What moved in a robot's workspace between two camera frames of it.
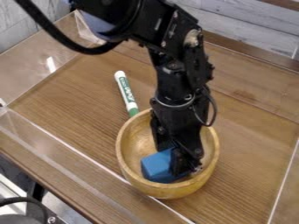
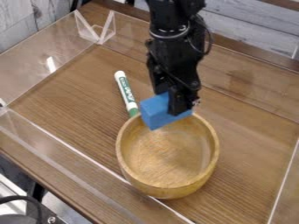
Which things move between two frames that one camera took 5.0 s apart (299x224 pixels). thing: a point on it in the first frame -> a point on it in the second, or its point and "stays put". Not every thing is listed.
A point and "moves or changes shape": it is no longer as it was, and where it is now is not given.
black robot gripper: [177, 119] -> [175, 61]
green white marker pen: [125, 93] stays put
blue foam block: [156, 167] moves or changes shape
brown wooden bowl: [135, 144] stays put
